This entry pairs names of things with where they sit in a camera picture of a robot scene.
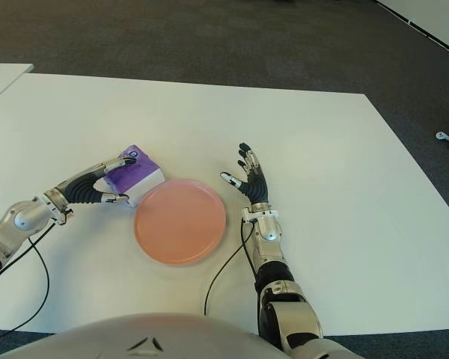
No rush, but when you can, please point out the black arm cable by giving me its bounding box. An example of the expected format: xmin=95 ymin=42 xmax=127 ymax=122
xmin=203 ymin=220 xmax=255 ymax=318
xmin=0 ymin=220 xmax=57 ymax=347

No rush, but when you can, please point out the grey robot torso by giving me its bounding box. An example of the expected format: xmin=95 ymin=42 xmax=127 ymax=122
xmin=0 ymin=313 xmax=285 ymax=359

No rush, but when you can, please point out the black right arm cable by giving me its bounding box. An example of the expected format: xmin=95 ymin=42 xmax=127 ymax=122
xmin=203 ymin=220 xmax=255 ymax=318

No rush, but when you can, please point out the purple tissue paper pack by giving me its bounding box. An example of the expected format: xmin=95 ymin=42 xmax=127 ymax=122
xmin=103 ymin=144 xmax=166 ymax=209

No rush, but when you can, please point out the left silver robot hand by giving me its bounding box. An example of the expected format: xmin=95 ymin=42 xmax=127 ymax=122
xmin=59 ymin=156 xmax=138 ymax=206

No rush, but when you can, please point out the round pink plate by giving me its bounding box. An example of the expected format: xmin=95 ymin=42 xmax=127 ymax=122
xmin=133 ymin=178 xmax=227 ymax=267

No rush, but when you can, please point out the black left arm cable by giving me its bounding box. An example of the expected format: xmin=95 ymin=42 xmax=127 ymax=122
xmin=0 ymin=220 xmax=57 ymax=347

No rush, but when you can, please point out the white side table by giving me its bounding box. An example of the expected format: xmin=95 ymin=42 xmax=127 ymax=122
xmin=0 ymin=63 xmax=34 ymax=108

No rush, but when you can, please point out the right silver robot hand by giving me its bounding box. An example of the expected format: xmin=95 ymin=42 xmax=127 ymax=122
xmin=219 ymin=141 xmax=270 ymax=206

